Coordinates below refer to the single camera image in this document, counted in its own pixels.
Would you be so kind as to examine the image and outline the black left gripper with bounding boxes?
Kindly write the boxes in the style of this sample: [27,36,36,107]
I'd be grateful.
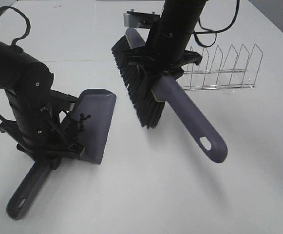
[0,90,84,170]

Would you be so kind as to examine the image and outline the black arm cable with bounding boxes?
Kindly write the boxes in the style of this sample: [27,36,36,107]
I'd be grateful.
[192,0,241,48]
[0,6,31,47]

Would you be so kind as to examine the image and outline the purple hand brush black bristles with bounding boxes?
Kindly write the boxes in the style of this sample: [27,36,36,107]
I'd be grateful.
[112,35,228,163]

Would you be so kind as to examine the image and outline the chrome wire dish rack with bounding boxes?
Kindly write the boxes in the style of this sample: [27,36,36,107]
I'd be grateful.
[177,44,264,91]

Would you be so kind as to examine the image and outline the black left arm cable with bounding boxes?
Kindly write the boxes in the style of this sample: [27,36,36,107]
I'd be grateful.
[0,6,31,47]

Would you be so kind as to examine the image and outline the pile of coffee beans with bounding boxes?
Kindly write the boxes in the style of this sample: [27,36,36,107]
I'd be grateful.
[65,113,91,141]

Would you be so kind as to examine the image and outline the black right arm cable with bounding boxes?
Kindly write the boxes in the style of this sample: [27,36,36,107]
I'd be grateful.
[192,0,241,48]

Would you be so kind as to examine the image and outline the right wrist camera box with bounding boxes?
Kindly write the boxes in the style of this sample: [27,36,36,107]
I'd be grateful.
[123,11,160,29]

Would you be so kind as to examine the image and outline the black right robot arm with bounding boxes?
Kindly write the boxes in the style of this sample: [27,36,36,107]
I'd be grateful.
[113,0,206,99]

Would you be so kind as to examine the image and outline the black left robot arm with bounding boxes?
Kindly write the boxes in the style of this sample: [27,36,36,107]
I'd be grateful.
[0,41,85,168]

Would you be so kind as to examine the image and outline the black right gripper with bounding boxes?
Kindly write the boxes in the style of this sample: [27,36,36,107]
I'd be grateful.
[124,21,202,97]

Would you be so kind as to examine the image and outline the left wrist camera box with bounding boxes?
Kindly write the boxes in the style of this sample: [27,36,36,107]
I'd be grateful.
[50,90,78,111]

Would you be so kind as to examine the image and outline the purple plastic dustpan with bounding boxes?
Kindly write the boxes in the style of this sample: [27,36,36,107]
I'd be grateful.
[6,89,116,220]

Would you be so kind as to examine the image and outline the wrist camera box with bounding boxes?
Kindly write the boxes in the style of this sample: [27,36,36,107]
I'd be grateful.
[123,11,160,29]
[50,90,78,111]

